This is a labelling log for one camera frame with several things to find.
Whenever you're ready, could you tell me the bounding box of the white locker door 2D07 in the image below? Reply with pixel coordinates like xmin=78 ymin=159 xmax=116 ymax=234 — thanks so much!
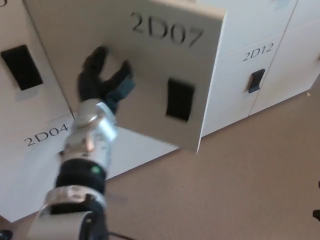
xmin=23 ymin=0 xmax=229 ymax=154

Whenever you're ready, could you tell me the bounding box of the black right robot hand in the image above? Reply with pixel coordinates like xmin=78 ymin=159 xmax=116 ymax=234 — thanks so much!
xmin=312 ymin=180 xmax=320 ymax=222

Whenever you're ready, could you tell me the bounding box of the white locker door 2D08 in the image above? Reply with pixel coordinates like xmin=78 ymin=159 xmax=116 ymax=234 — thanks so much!
xmin=103 ymin=124 xmax=181 ymax=181

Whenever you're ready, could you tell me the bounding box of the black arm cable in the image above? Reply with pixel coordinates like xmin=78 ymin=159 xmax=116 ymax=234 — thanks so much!
xmin=101 ymin=231 xmax=131 ymax=240

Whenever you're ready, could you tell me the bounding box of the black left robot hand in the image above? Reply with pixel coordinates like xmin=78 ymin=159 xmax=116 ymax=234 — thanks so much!
xmin=78 ymin=45 xmax=137 ymax=115

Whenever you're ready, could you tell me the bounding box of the white locker door beside 2D12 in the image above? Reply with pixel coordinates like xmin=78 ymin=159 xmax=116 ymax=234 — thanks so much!
xmin=249 ymin=18 xmax=320 ymax=117

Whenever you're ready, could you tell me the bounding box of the black handle above door 2D04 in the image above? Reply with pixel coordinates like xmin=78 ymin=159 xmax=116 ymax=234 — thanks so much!
xmin=0 ymin=44 xmax=44 ymax=91

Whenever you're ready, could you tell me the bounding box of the white locker door above 2D04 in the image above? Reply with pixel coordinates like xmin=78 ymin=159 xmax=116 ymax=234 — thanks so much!
xmin=0 ymin=0 xmax=75 ymax=137

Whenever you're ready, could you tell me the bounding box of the white locker door above 2D12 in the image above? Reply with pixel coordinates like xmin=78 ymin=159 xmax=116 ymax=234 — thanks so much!
xmin=219 ymin=0 xmax=300 ymax=57

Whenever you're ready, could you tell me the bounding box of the white locker door, unnumbered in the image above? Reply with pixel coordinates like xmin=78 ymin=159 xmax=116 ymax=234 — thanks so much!
xmin=286 ymin=0 xmax=320 ymax=34

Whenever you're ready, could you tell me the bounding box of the black handle of door 2D12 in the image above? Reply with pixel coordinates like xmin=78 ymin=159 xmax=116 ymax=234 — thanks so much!
xmin=248 ymin=68 xmax=266 ymax=94

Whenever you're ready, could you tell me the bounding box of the black robot foot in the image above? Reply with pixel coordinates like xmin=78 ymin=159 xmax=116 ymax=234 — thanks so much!
xmin=0 ymin=228 xmax=14 ymax=240

